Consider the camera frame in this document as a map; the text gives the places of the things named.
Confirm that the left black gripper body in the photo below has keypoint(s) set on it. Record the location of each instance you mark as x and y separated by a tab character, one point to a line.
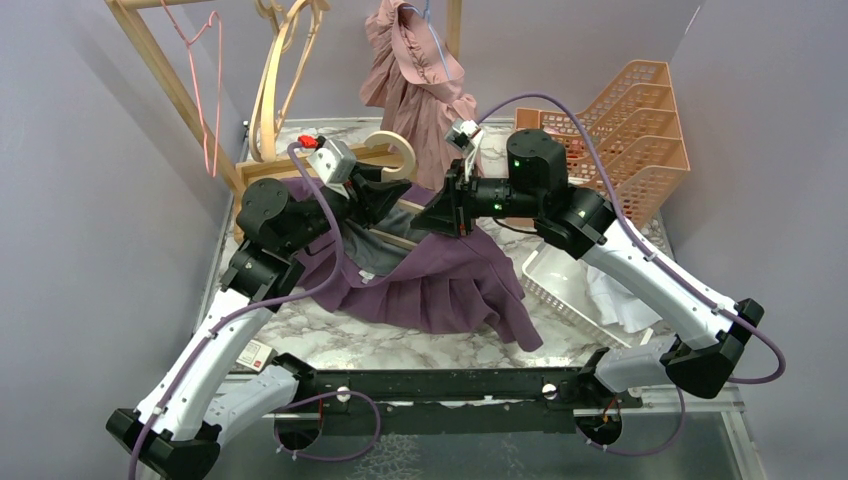
347	207

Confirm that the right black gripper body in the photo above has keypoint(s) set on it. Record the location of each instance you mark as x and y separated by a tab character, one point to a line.
484	198

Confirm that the purple garment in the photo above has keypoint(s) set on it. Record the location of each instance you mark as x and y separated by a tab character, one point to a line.
444	285

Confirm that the pink pleated skirt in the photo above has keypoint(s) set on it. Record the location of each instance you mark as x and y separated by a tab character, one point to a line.
419	86

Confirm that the white garment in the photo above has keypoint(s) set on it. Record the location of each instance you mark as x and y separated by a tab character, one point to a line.
616	304

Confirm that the blue wire hanger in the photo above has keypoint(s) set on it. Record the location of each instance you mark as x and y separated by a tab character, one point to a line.
426	14

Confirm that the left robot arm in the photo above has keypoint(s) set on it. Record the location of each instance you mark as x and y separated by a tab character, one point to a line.
180	428

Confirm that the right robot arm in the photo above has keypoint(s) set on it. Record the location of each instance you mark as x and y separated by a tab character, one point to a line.
711	330

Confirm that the wooden clothes rack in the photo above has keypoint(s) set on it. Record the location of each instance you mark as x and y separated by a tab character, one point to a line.
294	29

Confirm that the white laundry basket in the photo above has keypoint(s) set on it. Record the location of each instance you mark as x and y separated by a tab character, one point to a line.
560	282

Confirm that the small white box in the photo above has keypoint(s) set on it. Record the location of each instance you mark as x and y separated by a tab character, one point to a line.
255	356

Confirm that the orange plastic file organizer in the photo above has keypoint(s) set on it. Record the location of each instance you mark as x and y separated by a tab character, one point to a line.
634	126

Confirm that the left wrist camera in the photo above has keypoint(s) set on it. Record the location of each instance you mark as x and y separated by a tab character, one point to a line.
333	161

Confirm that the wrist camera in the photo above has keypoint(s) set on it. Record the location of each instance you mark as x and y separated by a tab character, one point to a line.
466	136
333	161

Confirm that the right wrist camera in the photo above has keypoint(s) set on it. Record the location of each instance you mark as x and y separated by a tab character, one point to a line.
466	136

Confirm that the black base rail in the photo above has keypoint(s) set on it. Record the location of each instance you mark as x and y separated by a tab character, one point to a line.
368	403

